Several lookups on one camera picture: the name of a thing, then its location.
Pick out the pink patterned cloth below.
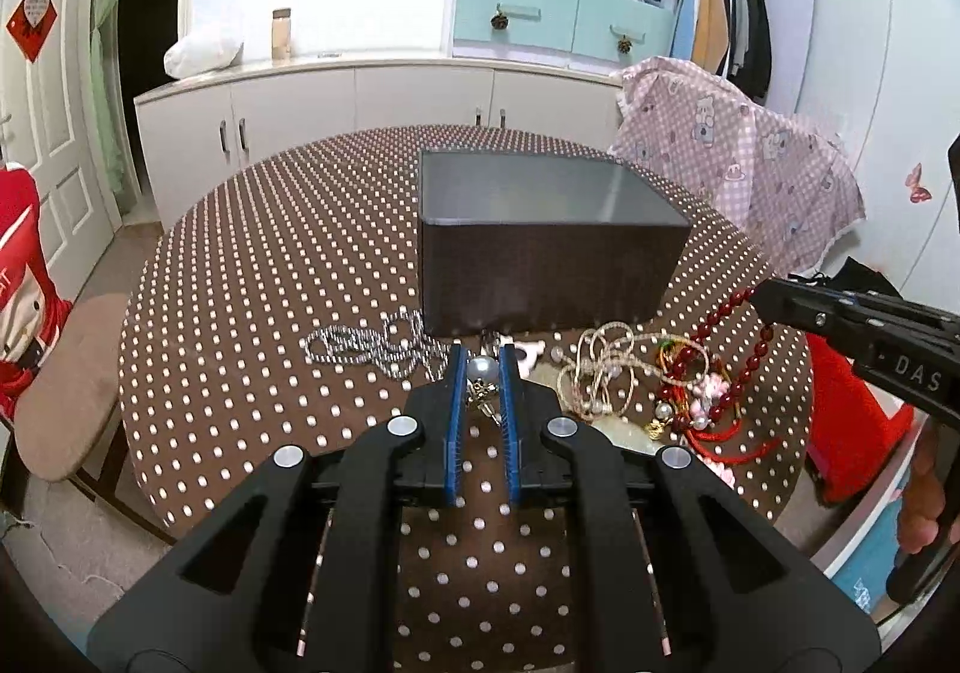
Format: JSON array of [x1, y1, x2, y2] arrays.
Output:
[[609, 56, 867, 277]]

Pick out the person's right hand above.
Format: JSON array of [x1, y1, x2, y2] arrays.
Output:
[[896, 419, 949, 557]]

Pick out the red diamond door decoration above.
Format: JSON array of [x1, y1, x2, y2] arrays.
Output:
[[6, 0, 57, 63]]

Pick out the beige cushioned chair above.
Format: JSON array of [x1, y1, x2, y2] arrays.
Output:
[[15, 290, 132, 494]]

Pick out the hanging clothes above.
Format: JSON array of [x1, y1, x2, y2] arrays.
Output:
[[671, 0, 773, 104]]

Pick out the pink charm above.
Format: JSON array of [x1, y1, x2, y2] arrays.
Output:
[[691, 373, 730, 419]]

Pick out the pale bead necklace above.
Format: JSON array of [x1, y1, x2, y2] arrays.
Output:
[[559, 323, 655, 419]]

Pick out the pearl pendant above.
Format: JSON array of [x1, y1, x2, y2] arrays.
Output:
[[466, 356, 502, 423]]

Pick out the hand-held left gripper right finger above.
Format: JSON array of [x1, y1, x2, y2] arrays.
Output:
[[499, 341, 882, 673]]

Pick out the light blue box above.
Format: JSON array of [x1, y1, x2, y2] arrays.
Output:
[[832, 493, 923, 614]]

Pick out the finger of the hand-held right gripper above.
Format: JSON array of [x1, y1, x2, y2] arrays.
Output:
[[784, 277, 960, 328], [750, 279, 960, 360]]

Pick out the pale jade pendant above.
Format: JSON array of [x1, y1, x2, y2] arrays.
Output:
[[589, 418, 657, 456]]

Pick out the silver chain necklace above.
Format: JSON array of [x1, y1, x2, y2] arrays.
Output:
[[305, 310, 452, 383]]

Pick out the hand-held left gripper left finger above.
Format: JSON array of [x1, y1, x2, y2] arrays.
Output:
[[86, 341, 472, 673]]

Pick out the green curtain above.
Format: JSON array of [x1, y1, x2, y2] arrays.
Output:
[[90, 0, 188, 194]]

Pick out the white door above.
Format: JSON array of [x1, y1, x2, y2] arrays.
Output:
[[0, 0, 125, 254]]

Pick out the turquoise drawer unit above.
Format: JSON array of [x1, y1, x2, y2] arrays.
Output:
[[448, 0, 676, 70]]

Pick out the white pillow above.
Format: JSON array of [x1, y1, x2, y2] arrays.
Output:
[[163, 28, 245, 78]]

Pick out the red cord charm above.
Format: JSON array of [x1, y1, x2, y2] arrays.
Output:
[[651, 337, 782, 468]]

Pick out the white low cabinet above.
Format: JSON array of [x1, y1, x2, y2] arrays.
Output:
[[135, 56, 627, 232]]

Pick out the red stool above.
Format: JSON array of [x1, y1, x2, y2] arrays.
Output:
[[806, 335, 914, 503]]

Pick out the dark metal tin box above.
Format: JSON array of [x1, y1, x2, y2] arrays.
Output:
[[417, 149, 693, 338]]

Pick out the dark red bead bracelet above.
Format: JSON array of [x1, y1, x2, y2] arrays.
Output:
[[660, 288, 773, 430]]

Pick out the red jacket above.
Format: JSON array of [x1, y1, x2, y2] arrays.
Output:
[[0, 164, 72, 419]]

